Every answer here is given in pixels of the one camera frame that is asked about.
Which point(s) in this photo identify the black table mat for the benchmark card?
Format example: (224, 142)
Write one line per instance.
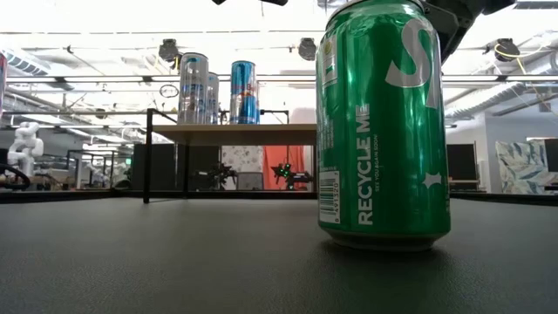
(174, 261)

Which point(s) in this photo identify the grey ceiling duct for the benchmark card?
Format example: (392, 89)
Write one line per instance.
(501, 98)

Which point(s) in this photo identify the wooden shelf with black legs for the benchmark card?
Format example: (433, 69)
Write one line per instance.
(240, 134)

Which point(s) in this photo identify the blue leaf-print panel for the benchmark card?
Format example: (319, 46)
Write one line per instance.
(521, 168)

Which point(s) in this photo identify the large white robot arm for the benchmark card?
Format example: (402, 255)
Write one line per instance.
(26, 146)

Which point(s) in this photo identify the green Sprite soda can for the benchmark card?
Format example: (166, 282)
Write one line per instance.
(383, 152)

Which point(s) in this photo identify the black robot with green light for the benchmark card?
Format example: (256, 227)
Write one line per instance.
(292, 176)

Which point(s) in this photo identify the grey box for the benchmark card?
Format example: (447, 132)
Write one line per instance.
(250, 181)

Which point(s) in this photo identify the striped ceiling air vent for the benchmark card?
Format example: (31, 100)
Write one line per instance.
(26, 65)

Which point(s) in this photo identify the black partition panel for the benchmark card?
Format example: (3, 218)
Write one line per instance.
(165, 168)

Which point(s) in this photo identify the black background robot arm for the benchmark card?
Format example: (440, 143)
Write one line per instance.
(220, 172)

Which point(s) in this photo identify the small white robot arm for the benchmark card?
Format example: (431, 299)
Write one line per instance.
(97, 172)

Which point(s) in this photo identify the black aluminium table frame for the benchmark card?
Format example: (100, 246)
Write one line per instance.
(65, 196)

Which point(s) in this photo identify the white Celsius energy drink can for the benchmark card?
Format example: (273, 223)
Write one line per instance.
(213, 100)
(192, 91)

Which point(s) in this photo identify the orange-red curtain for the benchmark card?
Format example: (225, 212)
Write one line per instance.
(296, 154)

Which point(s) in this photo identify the black frame workbench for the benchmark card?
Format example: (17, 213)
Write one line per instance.
(91, 152)

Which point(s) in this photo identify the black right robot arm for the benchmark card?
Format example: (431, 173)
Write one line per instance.
(497, 5)

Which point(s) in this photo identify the long ceiling light bar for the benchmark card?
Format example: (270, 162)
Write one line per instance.
(87, 79)

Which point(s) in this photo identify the red Fanta soda can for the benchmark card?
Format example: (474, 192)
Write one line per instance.
(2, 83)

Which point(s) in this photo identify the black ceiling lamp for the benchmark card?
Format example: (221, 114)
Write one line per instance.
(307, 49)
(168, 50)
(505, 49)

